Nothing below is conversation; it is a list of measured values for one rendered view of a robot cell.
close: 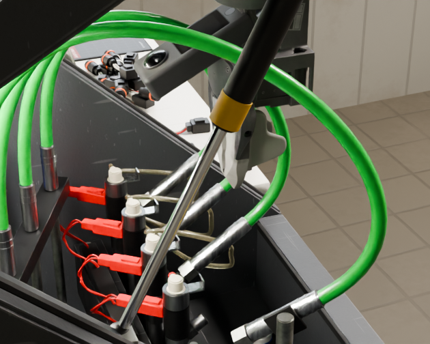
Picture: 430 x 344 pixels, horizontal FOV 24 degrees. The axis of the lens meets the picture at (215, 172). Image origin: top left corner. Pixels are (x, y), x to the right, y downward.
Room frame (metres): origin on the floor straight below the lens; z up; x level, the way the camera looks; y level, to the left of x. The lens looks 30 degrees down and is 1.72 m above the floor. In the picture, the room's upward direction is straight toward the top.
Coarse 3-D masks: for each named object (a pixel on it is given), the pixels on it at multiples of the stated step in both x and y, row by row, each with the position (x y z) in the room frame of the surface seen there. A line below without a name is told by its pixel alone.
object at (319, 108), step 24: (96, 24) 0.76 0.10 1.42; (120, 24) 0.75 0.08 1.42; (144, 24) 0.75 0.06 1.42; (216, 48) 0.74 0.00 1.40; (240, 48) 0.75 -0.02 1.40; (24, 72) 0.76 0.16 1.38; (0, 96) 0.76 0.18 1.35; (312, 96) 0.74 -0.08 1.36; (336, 120) 0.74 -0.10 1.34; (360, 144) 0.74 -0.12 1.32; (360, 168) 0.74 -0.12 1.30; (384, 216) 0.73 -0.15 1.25; (360, 264) 0.74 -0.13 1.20; (336, 288) 0.74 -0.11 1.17
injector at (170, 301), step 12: (168, 300) 0.82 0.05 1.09; (180, 300) 0.82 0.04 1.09; (168, 312) 0.82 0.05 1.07; (180, 312) 0.82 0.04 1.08; (168, 324) 0.82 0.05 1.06; (180, 324) 0.82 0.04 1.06; (192, 324) 0.84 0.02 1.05; (204, 324) 0.84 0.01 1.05; (168, 336) 0.82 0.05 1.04; (180, 336) 0.82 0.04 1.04; (192, 336) 0.83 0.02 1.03
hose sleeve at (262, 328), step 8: (304, 296) 0.74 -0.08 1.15; (312, 296) 0.74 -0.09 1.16; (288, 304) 0.75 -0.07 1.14; (296, 304) 0.74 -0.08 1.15; (304, 304) 0.74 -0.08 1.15; (312, 304) 0.74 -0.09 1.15; (320, 304) 0.74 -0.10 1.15; (272, 312) 0.75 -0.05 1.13; (296, 312) 0.74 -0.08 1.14; (304, 312) 0.74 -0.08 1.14; (312, 312) 0.74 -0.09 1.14; (256, 320) 0.75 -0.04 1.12; (248, 328) 0.74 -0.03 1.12; (256, 328) 0.74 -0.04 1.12; (264, 328) 0.74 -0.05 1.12; (248, 336) 0.74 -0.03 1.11; (256, 336) 0.74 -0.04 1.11; (264, 336) 0.74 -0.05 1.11
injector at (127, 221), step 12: (132, 216) 0.97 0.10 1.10; (144, 216) 0.98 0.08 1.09; (132, 228) 0.97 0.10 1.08; (144, 228) 0.98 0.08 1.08; (132, 240) 0.97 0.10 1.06; (144, 240) 0.98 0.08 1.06; (132, 252) 0.97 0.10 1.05; (132, 276) 0.98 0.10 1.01; (132, 288) 0.98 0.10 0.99; (144, 324) 0.98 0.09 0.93
